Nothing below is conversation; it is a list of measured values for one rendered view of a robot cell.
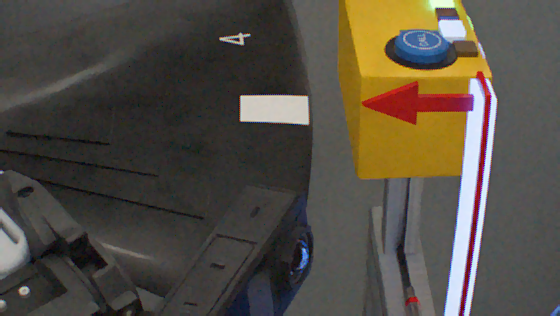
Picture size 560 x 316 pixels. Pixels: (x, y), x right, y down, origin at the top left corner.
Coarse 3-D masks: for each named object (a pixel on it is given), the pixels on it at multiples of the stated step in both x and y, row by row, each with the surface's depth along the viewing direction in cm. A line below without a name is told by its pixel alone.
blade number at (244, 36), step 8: (256, 24) 60; (208, 32) 60; (216, 32) 60; (224, 32) 60; (232, 32) 60; (240, 32) 60; (248, 32) 60; (256, 32) 60; (208, 40) 59; (216, 40) 59; (224, 40) 59; (232, 40) 59; (240, 40) 59; (248, 40) 59; (256, 40) 59; (208, 48) 59; (216, 48) 59; (224, 48) 59; (232, 48) 59; (240, 48) 59; (248, 48) 59; (256, 48) 59
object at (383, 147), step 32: (352, 0) 92; (384, 0) 92; (416, 0) 92; (352, 32) 88; (384, 32) 88; (352, 64) 87; (384, 64) 83; (416, 64) 83; (448, 64) 83; (480, 64) 84; (352, 96) 88; (352, 128) 89; (384, 128) 85; (416, 128) 85; (448, 128) 85; (384, 160) 86; (416, 160) 86; (448, 160) 86
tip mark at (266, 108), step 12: (252, 96) 57; (264, 96) 57; (276, 96) 57; (288, 96) 57; (300, 96) 57; (240, 108) 56; (252, 108) 56; (264, 108) 56; (276, 108) 56; (288, 108) 56; (300, 108) 56; (240, 120) 56; (252, 120) 56; (264, 120) 56; (276, 120) 56; (288, 120) 56; (300, 120) 56
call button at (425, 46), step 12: (408, 36) 85; (420, 36) 85; (432, 36) 85; (396, 48) 84; (408, 48) 83; (420, 48) 83; (432, 48) 83; (444, 48) 84; (408, 60) 84; (420, 60) 83; (432, 60) 83
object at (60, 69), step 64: (192, 0) 62; (256, 0) 61; (0, 64) 59; (64, 64) 59; (128, 64) 59; (192, 64) 58; (256, 64) 58; (0, 128) 55; (64, 128) 55; (128, 128) 55; (192, 128) 55; (256, 128) 56; (64, 192) 52; (128, 192) 53; (192, 192) 53; (128, 256) 51; (192, 256) 51
